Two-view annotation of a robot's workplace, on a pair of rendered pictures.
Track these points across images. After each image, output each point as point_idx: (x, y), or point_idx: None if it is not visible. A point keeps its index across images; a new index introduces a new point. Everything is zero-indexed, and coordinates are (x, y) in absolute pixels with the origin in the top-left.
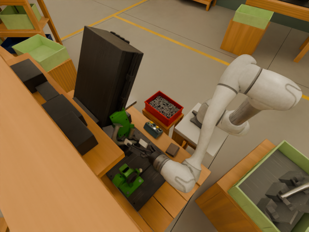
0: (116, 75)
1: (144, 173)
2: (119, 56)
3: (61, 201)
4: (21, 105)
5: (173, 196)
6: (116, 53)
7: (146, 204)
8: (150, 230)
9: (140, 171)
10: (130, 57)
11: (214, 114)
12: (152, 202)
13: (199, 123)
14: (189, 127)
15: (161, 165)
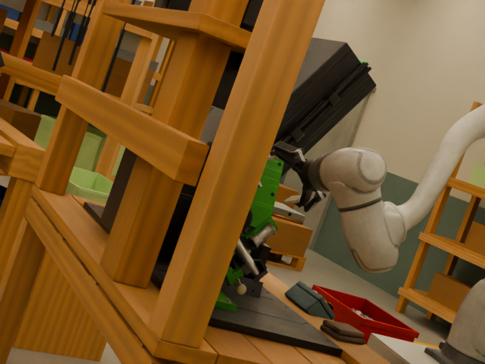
0: (313, 74)
1: (242, 310)
2: (335, 49)
3: None
4: None
5: (296, 360)
6: (333, 47)
7: (219, 329)
8: (203, 341)
9: (241, 284)
10: (352, 67)
11: (466, 120)
12: (236, 336)
13: (449, 350)
14: (413, 352)
15: (329, 153)
